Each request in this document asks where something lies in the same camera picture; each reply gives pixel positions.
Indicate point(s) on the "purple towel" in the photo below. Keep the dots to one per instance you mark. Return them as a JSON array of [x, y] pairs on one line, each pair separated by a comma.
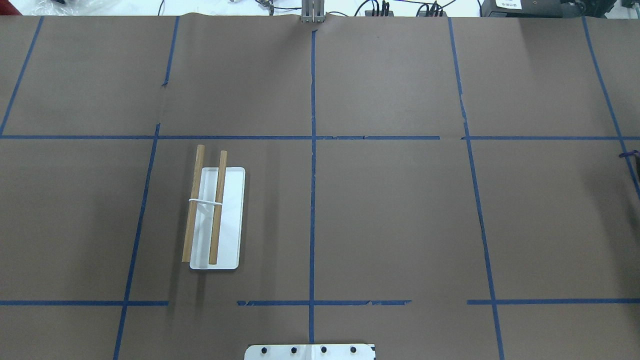
[[633, 153]]

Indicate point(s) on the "shorter wooden rack rod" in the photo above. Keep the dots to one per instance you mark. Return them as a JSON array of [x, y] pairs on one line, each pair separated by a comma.
[[218, 209]]

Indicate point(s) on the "taller wooden rack rod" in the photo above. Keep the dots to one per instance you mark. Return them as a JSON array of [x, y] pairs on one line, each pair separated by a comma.
[[193, 204]]

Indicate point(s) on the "white rack centre bracket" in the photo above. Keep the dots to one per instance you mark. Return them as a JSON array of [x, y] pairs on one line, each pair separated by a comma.
[[205, 202]]

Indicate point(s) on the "aluminium frame post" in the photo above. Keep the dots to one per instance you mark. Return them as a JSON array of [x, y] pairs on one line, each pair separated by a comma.
[[313, 11]]

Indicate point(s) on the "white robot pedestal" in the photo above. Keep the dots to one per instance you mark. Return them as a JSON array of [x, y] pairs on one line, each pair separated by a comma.
[[335, 351]]

